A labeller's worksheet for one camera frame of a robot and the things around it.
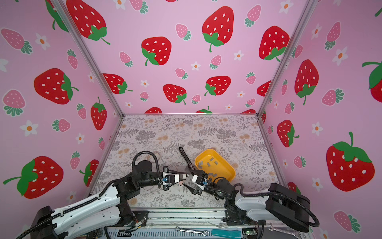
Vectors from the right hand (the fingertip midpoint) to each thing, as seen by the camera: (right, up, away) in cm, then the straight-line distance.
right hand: (186, 176), depth 71 cm
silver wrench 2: (+52, -27, -1) cm, 59 cm away
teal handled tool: (+23, -27, -2) cm, 36 cm away
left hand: (-1, +3, -4) cm, 5 cm away
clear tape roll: (-21, +5, +25) cm, 33 cm away
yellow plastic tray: (+17, 0, +22) cm, 28 cm away
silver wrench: (+9, -27, -1) cm, 28 cm away
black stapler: (-2, +3, +22) cm, 22 cm away
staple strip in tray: (+18, +1, +23) cm, 29 cm away
